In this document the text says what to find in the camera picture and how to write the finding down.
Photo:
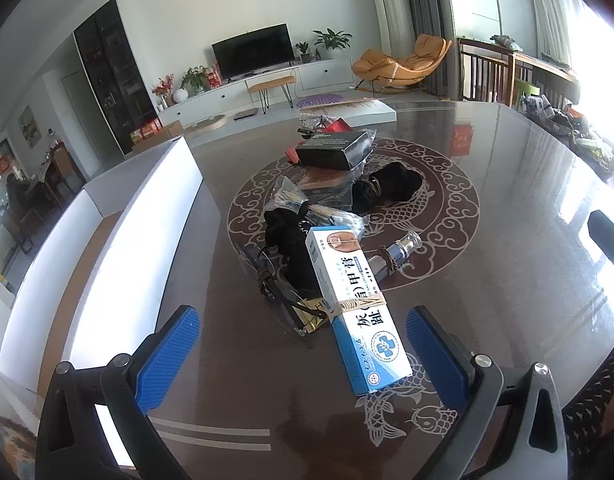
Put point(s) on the cotton swabs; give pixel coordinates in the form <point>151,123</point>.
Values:
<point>312,210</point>

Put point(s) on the framed wall picture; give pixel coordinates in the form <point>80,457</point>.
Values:
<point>29,126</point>

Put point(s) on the large leafy potted plant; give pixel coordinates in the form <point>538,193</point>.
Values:
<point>332,40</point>

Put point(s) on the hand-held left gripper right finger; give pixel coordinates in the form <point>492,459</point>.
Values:
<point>434,360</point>

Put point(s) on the black printed box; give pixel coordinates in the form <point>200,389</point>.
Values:
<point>332,147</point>

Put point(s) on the wooden phone case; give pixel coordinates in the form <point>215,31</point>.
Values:
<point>324,182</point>

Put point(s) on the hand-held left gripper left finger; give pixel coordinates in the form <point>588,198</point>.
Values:
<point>167,355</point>

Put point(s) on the orange rocking chair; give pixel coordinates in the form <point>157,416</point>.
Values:
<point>402,67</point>

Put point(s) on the shiny red packet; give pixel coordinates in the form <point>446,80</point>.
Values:
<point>339,125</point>

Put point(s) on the red flower arrangement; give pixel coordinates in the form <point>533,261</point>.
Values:
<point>163,85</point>

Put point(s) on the blue white medicine box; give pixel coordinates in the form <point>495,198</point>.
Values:
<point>357,325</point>

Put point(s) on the red boxes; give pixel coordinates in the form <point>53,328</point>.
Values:
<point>146,131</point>

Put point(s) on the purple floor mat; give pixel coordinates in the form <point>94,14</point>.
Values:
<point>317,101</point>

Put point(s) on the patterned chair cushion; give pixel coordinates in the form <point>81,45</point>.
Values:
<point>12,447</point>

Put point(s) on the white patterned curtain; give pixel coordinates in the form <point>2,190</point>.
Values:
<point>387,0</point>

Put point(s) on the small potted plant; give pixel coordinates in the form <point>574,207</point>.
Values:
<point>302,50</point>

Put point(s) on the wooden dining chair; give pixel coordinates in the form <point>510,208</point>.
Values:
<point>22,227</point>

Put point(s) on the brown cardboard box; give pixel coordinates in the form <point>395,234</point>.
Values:
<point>169,132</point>

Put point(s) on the grey curtain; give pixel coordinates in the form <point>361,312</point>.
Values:
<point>427,5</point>

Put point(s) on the silver rhinestone bow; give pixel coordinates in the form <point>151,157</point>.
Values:
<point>313,121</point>

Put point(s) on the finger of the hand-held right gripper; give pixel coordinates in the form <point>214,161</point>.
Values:
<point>609,242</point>

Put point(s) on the black fuzzy pouch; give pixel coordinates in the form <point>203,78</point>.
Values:
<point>397,185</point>

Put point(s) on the white flat box orange top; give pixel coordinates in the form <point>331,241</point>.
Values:
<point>367,110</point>

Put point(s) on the white television cabinet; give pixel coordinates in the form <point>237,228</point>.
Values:
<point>287,80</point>

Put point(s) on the gold cosmetic tube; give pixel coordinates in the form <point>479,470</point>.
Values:
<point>397,255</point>

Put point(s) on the dark floor scale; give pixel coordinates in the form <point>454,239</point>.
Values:
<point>245,115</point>

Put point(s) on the white round vase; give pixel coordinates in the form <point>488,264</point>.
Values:
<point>180,95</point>

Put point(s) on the person's patterned black clothing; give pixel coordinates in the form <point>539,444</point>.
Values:
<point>594,410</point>

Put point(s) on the red gift bag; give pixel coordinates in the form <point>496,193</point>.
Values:
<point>213,76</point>

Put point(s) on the cluttered wooden desk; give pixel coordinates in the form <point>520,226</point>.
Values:
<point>562,105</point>

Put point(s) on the red printed packet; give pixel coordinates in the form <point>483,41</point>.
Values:
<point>292,155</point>

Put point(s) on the wooden bench black legs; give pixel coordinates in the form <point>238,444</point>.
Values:
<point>269,84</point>

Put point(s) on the bushy potted plant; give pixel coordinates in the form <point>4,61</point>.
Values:
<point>194,77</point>

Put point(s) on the black television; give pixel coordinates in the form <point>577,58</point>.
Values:
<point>252,52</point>

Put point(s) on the black display cabinet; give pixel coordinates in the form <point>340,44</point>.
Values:
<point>117,75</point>

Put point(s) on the wooden slatted chair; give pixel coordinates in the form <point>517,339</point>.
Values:
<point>482,70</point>

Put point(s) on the white cardboard box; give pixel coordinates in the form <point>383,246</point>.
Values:
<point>147,220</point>

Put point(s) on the round wooden platform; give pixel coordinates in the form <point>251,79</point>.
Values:
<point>207,125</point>

